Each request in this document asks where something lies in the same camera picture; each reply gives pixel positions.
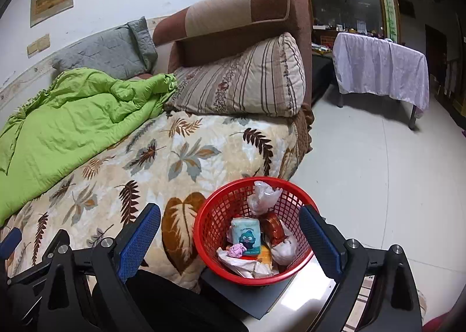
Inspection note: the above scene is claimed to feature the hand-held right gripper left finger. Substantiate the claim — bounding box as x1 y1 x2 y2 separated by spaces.
36 203 162 332

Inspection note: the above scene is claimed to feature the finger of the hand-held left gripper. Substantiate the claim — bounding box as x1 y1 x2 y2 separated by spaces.
0 228 70 285

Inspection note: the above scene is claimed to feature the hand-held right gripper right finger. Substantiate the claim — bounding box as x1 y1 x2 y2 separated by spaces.
299 204 425 332

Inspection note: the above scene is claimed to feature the white paper towel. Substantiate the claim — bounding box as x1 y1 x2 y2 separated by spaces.
271 230 300 265

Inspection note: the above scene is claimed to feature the red foil packet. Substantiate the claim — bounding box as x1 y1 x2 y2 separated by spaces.
263 211 286 245

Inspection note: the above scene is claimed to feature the clear plastic bag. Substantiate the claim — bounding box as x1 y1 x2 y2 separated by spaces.
248 181 283 216

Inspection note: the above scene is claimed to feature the red plastic basket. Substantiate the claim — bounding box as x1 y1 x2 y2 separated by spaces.
193 177 315 285

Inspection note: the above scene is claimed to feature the teal tissue packet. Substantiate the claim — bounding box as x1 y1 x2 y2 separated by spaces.
229 217 262 256

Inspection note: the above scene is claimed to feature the black square stool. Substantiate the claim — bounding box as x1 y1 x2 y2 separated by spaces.
200 267 295 320

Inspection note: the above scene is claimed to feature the green quilt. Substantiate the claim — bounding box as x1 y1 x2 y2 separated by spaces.
0 68 178 225

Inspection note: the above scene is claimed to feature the striped beige pillow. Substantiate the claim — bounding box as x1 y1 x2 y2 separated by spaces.
165 32 306 118

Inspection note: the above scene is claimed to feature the white cloth covered table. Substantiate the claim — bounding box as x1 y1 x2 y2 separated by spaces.
332 32 430 131

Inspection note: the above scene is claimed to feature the grey quilted pillow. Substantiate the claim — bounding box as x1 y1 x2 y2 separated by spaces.
51 16 159 80

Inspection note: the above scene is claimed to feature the beige wall plaque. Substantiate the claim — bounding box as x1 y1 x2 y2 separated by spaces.
30 0 74 28

